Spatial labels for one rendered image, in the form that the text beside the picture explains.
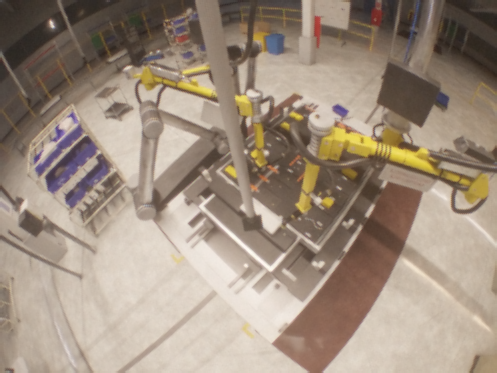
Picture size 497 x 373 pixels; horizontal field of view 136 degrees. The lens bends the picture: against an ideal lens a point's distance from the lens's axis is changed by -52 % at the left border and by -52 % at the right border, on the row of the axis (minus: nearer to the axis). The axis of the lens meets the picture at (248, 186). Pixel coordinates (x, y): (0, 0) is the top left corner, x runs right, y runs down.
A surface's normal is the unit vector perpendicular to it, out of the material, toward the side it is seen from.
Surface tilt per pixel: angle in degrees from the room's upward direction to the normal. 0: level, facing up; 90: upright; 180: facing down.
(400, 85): 90
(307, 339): 0
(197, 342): 0
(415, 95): 90
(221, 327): 0
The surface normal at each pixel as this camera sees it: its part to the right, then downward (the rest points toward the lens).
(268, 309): -0.11, -0.56
